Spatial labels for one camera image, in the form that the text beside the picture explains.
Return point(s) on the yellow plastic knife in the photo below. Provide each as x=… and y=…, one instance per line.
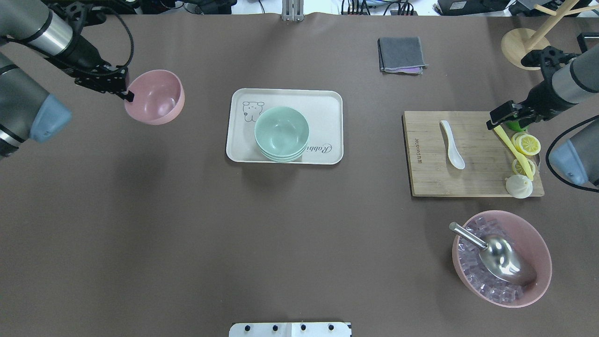
x=519, y=156

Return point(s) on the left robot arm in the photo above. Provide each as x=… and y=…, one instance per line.
x=27, y=109

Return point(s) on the grey folded cloth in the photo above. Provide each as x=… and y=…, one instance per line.
x=401, y=55

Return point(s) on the small pink bowl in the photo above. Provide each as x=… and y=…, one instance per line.
x=158, y=97

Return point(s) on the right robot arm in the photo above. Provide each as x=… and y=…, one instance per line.
x=568, y=80

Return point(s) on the green lime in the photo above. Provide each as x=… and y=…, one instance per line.
x=515, y=126

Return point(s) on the wooden mug tree stand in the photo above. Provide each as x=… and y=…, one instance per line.
x=517, y=43

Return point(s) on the lemon slice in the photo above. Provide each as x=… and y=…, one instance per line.
x=519, y=170

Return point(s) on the large pink bowl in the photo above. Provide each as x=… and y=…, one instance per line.
x=526, y=241

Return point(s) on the bamboo cutting board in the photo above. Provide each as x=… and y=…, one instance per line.
x=488, y=160

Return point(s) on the cream rabbit tray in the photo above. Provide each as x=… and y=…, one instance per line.
x=323, y=110

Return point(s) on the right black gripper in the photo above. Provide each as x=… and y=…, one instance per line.
x=544, y=97

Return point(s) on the metal ice scoop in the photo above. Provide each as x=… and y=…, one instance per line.
x=499, y=257

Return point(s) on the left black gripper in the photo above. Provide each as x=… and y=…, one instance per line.
x=82, y=55

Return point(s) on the white ceramic spoon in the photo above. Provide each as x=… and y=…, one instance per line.
x=453, y=154

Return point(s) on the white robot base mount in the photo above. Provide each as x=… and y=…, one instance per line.
x=291, y=329

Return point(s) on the green bowl stack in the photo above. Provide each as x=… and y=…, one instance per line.
x=282, y=134

